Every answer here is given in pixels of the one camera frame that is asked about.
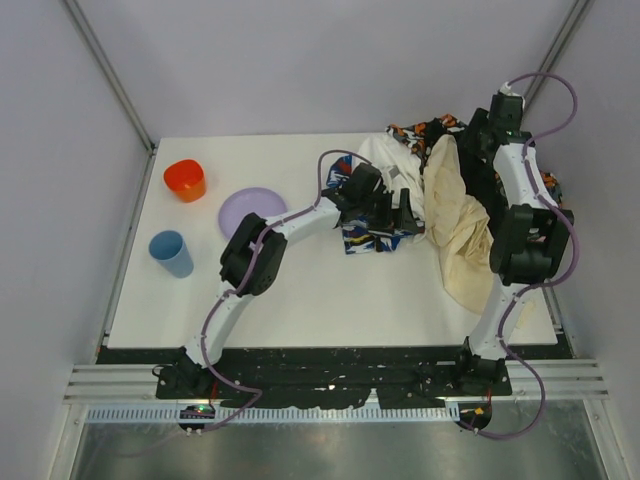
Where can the left aluminium corner post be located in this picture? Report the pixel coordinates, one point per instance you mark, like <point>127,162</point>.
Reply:
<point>89,37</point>

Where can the lilac plastic plate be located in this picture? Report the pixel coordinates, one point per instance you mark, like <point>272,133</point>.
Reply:
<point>259,200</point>

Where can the aluminium front rail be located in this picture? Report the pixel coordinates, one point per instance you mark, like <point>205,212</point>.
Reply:
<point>344,384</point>

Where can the blue white patterned cloth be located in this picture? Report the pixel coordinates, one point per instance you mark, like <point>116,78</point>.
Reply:
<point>356,239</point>

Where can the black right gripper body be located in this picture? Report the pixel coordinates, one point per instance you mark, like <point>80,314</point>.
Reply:
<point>470,163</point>

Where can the white slotted cable duct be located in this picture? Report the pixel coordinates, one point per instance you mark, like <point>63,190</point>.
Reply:
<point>184,414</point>

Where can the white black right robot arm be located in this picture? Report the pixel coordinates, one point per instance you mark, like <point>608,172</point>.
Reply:
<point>530,235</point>

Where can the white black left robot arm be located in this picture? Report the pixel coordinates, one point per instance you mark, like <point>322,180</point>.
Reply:
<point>249,267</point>

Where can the blue plastic cup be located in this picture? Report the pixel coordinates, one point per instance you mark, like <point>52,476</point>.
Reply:
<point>168,248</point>

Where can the orange plastic cup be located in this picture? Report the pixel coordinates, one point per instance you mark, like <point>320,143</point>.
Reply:
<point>186,180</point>

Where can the cream yellow cloth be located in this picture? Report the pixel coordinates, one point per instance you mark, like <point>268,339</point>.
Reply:
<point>457,224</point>

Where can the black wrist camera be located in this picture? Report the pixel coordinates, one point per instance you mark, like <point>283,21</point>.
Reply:
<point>506,112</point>

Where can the right aluminium corner post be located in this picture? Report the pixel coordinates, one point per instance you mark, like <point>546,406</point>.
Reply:
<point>570,25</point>

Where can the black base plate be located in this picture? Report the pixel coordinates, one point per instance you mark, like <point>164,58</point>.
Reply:
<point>255,357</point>

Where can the aluminium corner post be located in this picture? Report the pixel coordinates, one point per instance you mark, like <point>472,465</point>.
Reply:
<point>89,37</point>
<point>570,25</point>

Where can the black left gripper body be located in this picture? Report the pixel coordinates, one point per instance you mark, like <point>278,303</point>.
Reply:
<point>388,210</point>

